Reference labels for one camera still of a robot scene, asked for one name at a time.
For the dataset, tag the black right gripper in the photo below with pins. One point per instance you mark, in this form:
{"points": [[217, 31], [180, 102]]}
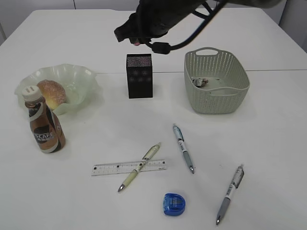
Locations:
{"points": [[157, 17]]}

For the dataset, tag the paper ball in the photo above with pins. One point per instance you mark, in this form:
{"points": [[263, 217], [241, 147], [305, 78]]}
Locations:
{"points": [[197, 82], [204, 81]]}

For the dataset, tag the golden sugared bread roll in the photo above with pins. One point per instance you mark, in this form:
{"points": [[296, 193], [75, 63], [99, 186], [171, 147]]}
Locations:
{"points": [[53, 93]]}

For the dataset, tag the brown Nescafe coffee bottle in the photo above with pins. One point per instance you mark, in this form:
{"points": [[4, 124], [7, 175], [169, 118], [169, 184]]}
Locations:
{"points": [[44, 124]]}

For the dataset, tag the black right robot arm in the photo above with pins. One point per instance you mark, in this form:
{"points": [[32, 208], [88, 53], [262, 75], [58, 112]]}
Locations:
{"points": [[207, 14]]}

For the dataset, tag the black square pen holder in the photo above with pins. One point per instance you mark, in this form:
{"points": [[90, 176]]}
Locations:
{"points": [[139, 76]]}

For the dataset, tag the pale green wavy glass plate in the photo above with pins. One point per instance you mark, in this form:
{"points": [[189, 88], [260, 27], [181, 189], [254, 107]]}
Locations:
{"points": [[78, 82]]}

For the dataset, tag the green plastic woven basket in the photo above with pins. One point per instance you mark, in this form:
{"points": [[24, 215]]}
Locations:
{"points": [[228, 81]]}

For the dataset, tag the blue grey ballpoint pen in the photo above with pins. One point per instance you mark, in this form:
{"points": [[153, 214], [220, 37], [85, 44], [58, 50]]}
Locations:
{"points": [[183, 148]]}

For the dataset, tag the cream green ballpoint pen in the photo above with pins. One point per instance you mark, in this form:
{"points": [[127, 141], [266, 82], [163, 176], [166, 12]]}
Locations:
{"points": [[150, 153]]}

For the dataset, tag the grey white ballpoint pen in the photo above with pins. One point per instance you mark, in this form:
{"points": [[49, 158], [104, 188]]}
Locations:
{"points": [[235, 182]]}

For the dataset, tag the clear plastic ruler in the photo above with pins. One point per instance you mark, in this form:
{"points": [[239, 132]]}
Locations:
{"points": [[127, 167]]}

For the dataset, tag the blue correction tape dispenser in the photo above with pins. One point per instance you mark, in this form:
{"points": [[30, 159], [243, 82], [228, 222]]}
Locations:
{"points": [[173, 204]]}

